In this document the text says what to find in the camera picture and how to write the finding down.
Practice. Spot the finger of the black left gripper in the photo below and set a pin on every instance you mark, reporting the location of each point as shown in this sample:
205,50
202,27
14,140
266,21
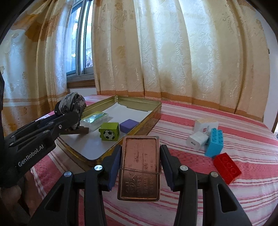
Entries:
38,132

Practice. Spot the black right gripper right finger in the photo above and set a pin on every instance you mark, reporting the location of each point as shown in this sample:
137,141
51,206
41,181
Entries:
220,206

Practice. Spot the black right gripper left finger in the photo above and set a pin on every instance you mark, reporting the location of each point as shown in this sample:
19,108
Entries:
61,204

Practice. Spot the red toy building brick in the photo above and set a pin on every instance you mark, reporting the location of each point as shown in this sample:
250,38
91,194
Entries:
226,167

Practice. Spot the red striped bed cover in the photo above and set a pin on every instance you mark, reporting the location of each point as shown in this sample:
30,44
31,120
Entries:
248,142

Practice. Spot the green soccer ball block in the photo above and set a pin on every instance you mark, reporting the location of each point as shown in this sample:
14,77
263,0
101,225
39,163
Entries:
109,131

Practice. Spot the clear plastic case green contents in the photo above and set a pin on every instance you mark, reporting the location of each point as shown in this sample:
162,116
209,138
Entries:
94,120

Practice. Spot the blue toy building brick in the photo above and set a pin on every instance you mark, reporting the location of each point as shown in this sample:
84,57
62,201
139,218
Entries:
215,143

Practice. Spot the gold metal tin tray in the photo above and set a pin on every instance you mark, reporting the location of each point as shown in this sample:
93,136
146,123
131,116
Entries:
89,150

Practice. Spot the purple cube block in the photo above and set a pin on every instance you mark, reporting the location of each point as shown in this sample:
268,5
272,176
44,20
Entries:
128,125

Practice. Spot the white usb charger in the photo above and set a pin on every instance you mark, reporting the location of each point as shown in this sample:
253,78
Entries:
197,140

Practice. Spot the cream side curtain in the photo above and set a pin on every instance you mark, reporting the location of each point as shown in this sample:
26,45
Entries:
33,63

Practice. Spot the white box with gold top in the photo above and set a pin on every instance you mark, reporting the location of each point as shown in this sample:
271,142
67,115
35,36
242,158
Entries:
205,125

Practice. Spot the cream patterned curtain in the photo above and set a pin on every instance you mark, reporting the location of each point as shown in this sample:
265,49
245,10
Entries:
207,53

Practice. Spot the window with frame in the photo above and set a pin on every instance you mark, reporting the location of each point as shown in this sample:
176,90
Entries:
79,50

